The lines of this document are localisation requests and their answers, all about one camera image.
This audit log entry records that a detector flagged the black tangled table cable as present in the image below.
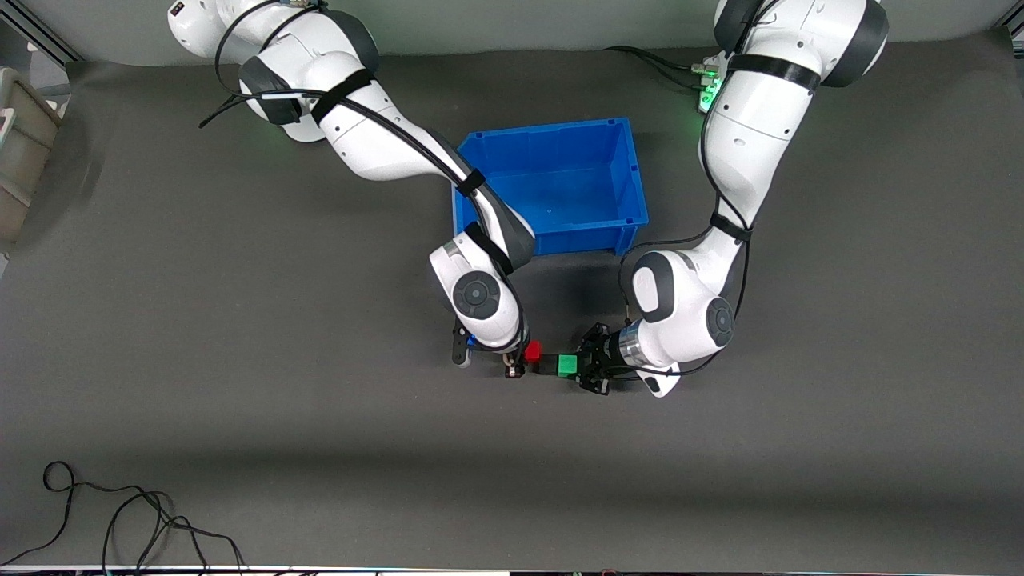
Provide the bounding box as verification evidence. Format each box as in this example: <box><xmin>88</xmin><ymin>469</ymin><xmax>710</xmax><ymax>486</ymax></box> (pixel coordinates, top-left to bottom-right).
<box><xmin>102</xmin><ymin>490</ymin><xmax>246</xmax><ymax>576</ymax></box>

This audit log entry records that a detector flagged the black left base cable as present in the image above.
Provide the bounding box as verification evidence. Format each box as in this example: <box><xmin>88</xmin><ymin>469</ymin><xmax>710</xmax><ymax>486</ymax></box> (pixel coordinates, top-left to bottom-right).
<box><xmin>603</xmin><ymin>45</ymin><xmax>718</xmax><ymax>90</ymax></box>

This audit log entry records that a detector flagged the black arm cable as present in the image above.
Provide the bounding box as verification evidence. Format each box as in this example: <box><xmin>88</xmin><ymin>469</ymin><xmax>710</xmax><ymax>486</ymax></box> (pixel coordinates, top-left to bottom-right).
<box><xmin>619</xmin><ymin>0</ymin><xmax>822</xmax><ymax>378</ymax></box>
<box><xmin>198</xmin><ymin>0</ymin><xmax>530</xmax><ymax>346</ymax></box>

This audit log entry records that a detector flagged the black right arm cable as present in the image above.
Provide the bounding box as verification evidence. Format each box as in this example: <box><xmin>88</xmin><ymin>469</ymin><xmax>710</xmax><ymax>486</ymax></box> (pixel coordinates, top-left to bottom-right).
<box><xmin>198</xmin><ymin>0</ymin><xmax>530</xmax><ymax>346</ymax></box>

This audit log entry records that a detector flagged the beige plastic crate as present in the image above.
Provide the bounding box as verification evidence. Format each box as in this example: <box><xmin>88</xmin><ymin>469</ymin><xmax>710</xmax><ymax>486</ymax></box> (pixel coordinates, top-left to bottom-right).
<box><xmin>0</xmin><ymin>66</ymin><xmax>64</xmax><ymax>246</ymax></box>

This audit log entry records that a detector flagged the black looped table cable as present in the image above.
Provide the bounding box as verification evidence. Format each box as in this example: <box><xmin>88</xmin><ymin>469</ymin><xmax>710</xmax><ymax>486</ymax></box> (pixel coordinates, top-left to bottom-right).
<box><xmin>0</xmin><ymin>461</ymin><xmax>174</xmax><ymax>566</ymax></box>

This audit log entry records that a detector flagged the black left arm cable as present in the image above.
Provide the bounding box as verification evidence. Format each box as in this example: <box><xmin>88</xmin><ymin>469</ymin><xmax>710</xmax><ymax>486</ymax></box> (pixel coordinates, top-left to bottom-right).
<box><xmin>619</xmin><ymin>0</ymin><xmax>822</xmax><ymax>378</ymax></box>

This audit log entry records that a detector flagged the blue plastic storage bin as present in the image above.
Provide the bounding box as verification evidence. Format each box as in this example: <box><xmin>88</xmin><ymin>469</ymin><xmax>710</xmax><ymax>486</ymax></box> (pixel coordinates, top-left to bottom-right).
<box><xmin>452</xmin><ymin>117</ymin><xmax>650</xmax><ymax>258</ymax></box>

